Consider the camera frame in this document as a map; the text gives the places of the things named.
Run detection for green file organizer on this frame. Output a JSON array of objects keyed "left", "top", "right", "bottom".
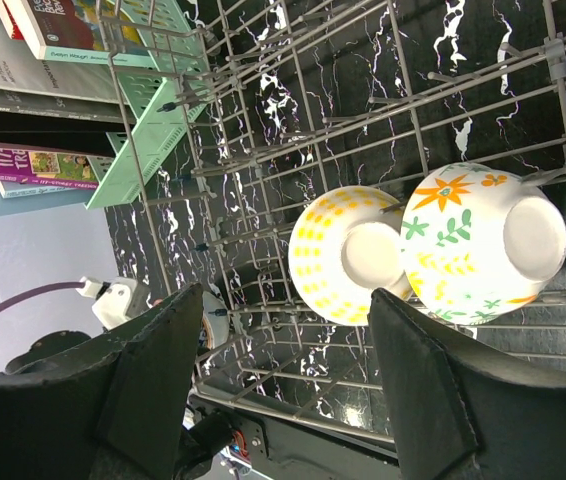
[{"left": 0, "top": 0, "right": 212, "bottom": 210}]

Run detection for blue zigzag pattern bowl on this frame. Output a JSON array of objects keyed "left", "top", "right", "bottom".
[{"left": 199, "top": 291, "right": 230, "bottom": 350}]

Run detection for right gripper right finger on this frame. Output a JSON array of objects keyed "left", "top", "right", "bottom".
[{"left": 368, "top": 289, "right": 566, "bottom": 479}]

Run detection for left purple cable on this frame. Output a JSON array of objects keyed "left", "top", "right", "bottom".
[{"left": 0, "top": 280, "right": 87, "bottom": 341}]

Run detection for grey wire dish rack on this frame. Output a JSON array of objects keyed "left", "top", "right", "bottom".
[{"left": 107, "top": 1, "right": 566, "bottom": 441}]

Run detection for white papers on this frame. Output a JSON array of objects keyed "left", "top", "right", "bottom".
[{"left": 0, "top": 20, "right": 122, "bottom": 123}]

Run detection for red book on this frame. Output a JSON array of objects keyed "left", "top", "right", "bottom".
[{"left": 0, "top": 0, "right": 154, "bottom": 68}]

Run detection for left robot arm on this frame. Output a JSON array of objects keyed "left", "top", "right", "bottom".
[{"left": 5, "top": 277, "right": 150, "bottom": 374}]

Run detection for yellow checked bowl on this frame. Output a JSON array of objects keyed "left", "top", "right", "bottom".
[{"left": 288, "top": 186, "right": 413, "bottom": 326}]

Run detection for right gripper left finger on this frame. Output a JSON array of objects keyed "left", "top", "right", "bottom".
[{"left": 0, "top": 284, "right": 203, "bottom": 479}]

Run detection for green floral bowl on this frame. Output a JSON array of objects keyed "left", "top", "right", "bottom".
[{"left": 400, "top": 162, "right": 566, "bottom": 325}]

